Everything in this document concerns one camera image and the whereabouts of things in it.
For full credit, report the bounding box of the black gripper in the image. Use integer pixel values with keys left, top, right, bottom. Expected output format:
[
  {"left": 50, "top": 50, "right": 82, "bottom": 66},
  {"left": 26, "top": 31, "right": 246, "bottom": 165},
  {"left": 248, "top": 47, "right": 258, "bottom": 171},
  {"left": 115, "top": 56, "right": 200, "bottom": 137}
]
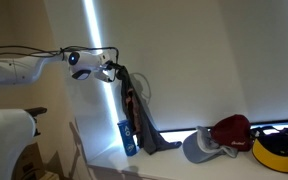
[{"left": 107, "top": 61, "right": 122, "bottom": 73}]

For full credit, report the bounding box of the grey fabric bag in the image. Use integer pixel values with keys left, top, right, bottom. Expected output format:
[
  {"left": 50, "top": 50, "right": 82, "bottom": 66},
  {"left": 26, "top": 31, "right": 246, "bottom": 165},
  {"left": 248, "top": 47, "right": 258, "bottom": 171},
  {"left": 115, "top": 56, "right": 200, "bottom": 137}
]
[{"left": 115, "top": 64, "right": 183, "bottom": 156}]

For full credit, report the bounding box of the blue cylindrical container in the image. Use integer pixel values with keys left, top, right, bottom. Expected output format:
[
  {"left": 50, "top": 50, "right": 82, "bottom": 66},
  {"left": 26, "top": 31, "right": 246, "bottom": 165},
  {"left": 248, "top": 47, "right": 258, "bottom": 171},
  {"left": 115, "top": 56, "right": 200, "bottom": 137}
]
[{"left": 117, "top": 119, "right": 138, "bottom": 157}]

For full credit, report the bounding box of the light blue cap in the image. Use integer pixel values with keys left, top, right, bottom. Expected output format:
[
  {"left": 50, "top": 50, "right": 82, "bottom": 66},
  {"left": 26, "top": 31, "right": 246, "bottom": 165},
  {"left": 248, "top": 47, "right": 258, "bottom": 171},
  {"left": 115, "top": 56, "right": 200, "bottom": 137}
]
[{"left": 182, "top": 125, "right": 239, "bottom": 165}]

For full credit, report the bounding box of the brown cardboard box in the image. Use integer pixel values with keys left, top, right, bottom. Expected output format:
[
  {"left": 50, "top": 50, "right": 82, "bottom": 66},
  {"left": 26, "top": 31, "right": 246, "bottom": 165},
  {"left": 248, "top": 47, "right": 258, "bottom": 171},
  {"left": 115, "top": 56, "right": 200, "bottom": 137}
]
[{"left": 12, "top": 142, "right": 47, "bottom": 180}]

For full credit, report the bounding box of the dark red cap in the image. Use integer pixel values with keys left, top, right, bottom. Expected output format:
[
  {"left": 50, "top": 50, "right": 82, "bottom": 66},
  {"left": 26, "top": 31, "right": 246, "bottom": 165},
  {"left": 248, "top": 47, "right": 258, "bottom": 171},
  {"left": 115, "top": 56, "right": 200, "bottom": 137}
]
[{"left": 210, "top": 114, "right": 253, "bottom": 152}]

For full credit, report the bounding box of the yellow and black cap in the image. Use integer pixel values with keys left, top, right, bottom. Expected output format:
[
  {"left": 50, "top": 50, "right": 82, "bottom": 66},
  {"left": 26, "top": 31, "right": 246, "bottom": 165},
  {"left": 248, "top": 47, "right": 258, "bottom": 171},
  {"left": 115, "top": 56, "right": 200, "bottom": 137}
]
[{"left": 251, "top": 126, "right": 288, "bottom": 174}]

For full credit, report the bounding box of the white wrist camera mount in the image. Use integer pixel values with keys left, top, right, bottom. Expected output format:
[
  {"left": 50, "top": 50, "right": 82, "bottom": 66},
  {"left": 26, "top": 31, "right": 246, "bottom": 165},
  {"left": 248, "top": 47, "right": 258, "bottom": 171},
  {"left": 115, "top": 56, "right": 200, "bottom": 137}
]
[{"left": 93, "top": 49, "right": 117, "bottom": 83}]

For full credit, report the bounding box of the black camera on stand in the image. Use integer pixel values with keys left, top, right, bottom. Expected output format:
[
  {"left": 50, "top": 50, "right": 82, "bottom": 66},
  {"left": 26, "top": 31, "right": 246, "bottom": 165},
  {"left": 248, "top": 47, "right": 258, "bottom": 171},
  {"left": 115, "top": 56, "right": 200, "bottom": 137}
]
[{"left": 23, "top": 106, "right": 48, "bottom": 118}]

